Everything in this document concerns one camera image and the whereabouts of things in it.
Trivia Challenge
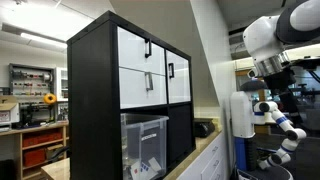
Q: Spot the white cabinet door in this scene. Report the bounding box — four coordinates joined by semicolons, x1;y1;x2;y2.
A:
166;51;191;103

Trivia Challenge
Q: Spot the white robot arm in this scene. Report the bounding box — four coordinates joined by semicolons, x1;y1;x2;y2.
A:
243;0;320;77

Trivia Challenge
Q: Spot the black device on counter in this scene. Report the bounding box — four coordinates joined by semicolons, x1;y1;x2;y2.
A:
194;118;215;138

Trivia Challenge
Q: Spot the white upper drawer front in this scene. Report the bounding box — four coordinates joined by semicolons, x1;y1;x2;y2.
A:
117;28;165;75

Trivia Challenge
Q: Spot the white drawer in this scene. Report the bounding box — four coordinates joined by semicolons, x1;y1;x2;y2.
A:
119;68;167;109
117;28;165;75

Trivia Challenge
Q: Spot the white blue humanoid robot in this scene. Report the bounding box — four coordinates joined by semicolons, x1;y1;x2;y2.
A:
230;79;306;180

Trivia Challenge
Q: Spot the cardboard box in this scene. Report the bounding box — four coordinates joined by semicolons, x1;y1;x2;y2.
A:
0;103;20;125

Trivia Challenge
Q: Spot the wall tool rack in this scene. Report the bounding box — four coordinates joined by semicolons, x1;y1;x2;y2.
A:
9;63;54;97

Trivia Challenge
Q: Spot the clear plastic storage container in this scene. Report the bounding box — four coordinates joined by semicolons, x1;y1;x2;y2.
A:
121;113;169;180

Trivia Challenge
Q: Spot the yellow filament spool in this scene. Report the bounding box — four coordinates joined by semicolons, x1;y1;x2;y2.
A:
43;93;57;105

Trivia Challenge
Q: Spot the white paper with blue squares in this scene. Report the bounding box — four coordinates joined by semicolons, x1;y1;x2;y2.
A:
130;157;162;180

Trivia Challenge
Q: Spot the wooden workbench with bins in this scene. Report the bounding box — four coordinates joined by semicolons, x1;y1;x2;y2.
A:
0;123;69;180

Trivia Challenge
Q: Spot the white lower drawer front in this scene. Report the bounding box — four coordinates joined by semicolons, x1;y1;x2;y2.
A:
119;68;167;109

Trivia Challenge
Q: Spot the black cube shelf unit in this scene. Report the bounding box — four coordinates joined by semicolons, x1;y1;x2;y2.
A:
67;11;195;180

